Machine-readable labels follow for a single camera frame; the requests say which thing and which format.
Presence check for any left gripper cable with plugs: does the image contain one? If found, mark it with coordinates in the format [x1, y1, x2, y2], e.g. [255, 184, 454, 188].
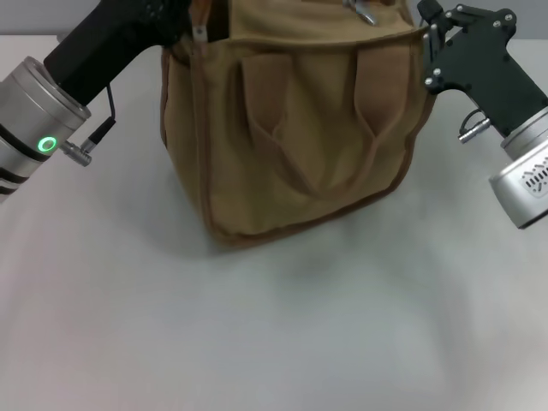
[59, 83, 117, 167]

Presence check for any silver metal zipper pull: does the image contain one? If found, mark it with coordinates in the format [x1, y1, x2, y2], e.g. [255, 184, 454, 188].
[342, 0, 378, 26]

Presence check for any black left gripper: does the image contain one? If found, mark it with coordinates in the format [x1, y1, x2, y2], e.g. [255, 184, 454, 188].
[42, 0, 193, 108]

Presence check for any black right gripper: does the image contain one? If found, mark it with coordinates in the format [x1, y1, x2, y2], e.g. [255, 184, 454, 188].
[416, 0, 548, 139]

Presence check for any right gripper cable with plug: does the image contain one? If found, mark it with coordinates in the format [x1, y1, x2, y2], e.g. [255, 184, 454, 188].
[456, 110, 493, 145]

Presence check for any khaki canvas food bag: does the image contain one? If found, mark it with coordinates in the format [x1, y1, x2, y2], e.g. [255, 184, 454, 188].
[158, 0, 434, 250]

